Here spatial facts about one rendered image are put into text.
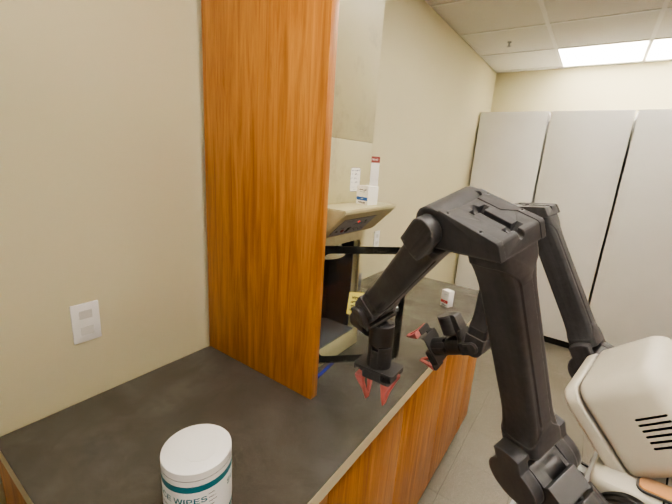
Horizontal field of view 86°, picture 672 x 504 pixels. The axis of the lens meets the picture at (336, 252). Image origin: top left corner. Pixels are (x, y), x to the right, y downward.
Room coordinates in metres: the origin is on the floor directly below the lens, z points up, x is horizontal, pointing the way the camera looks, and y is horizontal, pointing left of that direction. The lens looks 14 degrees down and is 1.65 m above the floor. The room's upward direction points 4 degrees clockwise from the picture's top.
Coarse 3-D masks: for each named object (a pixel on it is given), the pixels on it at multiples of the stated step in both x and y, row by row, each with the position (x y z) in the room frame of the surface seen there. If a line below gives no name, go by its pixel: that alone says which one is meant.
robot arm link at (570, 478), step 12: (552, 456) 0.42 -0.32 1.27; (540, 468) 0.41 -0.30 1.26; (552, 468) 0.41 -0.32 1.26; (564, 468) 0.42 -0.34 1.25; (576, 468) 0.41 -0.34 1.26; (540, 480) 0.40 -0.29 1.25; (552, 480) 0.40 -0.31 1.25; (564, 480) 0.40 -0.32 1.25; (576, 480) 0.40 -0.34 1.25; (552, 492) 0.39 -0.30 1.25; (564, 492) 0.39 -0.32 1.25; (576, 492) 0.39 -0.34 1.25
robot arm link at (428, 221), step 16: (416, 224) 0.45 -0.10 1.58; (432, 224) 0.43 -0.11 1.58; (416, 240) 0.46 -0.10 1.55; (432, 240) 0.43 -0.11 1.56; (400, 256) 0.56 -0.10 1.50; (416, 256) 0.47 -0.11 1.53; (432, 256) 0.48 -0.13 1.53; (384, 272) 0.62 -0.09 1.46; (400, 272) 0.57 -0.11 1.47; (416, 272) 0.54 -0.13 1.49; (384, 288) 0.64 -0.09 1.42; (400, 288) 0.59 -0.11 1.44; (368, 304) 0.70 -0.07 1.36; (384, 304) 0.66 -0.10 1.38; (368, 320) 0.72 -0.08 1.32
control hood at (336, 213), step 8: (328, 208) 1.04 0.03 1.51; (336, 208) 1.05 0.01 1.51; (344, 208) 1.06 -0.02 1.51; (352, 208) 1.07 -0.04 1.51; (360, 208) 1.08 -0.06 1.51; (368, 208) 1.11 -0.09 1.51; (376, 208) 1.15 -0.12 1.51; (384, 208) 1.20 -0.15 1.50; (392, 208) 1.25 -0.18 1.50; (328, 216) 1.04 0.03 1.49; (336, 216) 1.02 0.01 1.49; (344, 216) 1.01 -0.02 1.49; (352, 216) 1.06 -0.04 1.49; (360, 216) 1.10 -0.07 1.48; (376, 216) 1.21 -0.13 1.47; (384, 216) 1.28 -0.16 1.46; (328, 224) 1.03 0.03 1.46; (336, 224) 1.03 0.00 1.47; (368, 224) 1.24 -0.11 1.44; (328, 232) 1.05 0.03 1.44
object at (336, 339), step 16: (336, 256) 1.08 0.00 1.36; (352, 256) 1.09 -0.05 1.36; (368, 256) 1.10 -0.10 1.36; (384, 256) 1.11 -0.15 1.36; (336, 272) 1.08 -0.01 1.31; (352, 272) 1.09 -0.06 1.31; (368, 272) 1.10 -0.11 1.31; (336, 288) 1.08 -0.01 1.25; (352, 288) 1.09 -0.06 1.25; (368, 288) 1.10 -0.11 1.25; (336, 304) 1.08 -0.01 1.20; (400, 304) 1.13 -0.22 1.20; (336, 320) 1.08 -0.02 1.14; (400, 320) 1.13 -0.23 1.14; (320, 336) 1.07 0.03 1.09; (336, 336) 1.08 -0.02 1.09; (352, 336) 1.09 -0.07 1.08; (368, 336) 1.11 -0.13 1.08; (320, 352) 1.07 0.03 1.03; (336, 352) 1.08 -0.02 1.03; (352, 352) 1.10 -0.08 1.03
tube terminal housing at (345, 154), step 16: (336, 144) 1.15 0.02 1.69; (352, 144) 1.22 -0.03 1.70; (368, 144) 1.31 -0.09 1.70; (336, 160) 1.15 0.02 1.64; (352, 160) 1.23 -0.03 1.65; (368, 160) 1.31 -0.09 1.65; (336, 176) 1.16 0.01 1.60; (368, 176) 1.32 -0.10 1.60; (336, 192) 1.16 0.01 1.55; (352, 192) 1.24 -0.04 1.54; (336, 240) 1.18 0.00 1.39; (352, 240) 1.26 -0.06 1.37
